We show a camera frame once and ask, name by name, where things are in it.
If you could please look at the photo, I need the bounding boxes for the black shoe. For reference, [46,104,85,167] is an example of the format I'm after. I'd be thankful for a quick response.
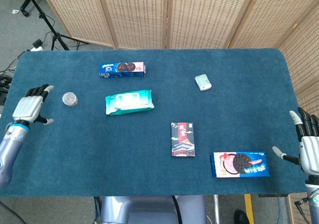
[233,209,249,224]

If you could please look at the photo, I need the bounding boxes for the yellow floor tape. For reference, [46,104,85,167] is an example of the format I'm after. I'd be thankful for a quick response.
[244,194,254,224]

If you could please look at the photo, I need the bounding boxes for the black floor cables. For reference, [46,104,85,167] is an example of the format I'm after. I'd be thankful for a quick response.
[0,50,27,105]

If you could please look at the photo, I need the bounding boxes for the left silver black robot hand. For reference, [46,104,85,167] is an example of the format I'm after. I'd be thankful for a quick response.
[12,84,55,125]

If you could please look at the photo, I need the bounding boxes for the blue felt table mat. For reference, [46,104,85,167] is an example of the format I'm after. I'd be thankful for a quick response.
[0,48,308,198]

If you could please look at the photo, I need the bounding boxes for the wide blue pink cookie box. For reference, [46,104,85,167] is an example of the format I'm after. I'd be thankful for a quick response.
[210,151,271,179]

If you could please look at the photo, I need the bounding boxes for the woven bamboo folding screen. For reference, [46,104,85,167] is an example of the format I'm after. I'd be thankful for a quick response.
[37,0,319,115]

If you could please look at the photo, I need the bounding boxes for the silver robot torso base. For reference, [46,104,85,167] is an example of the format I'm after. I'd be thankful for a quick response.
[99,196,207,224]

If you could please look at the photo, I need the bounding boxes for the black tripod stand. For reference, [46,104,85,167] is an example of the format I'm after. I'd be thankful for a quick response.
[20,0,89,51]

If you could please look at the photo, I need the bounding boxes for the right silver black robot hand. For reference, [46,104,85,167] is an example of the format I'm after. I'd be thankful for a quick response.
[272,110,319,177]

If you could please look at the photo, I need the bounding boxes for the small mint green packet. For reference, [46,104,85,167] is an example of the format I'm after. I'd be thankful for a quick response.
[194,74,212,92]

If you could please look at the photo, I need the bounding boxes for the long slim blue cookie box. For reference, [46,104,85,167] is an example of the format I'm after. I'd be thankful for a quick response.
[99,61,147,79]

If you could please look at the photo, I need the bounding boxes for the round silver tin can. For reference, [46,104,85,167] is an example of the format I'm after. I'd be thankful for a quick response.
[62,92,79,108]

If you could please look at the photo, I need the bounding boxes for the black office chair base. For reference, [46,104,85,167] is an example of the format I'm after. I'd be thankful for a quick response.
[8,0,38,17]

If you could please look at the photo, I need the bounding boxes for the teal wet wipes pack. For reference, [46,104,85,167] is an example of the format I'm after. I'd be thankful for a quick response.
[105,89,155,115]

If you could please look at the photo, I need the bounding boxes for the dark palace print card box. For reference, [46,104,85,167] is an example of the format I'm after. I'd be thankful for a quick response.
[170,121,196,157]

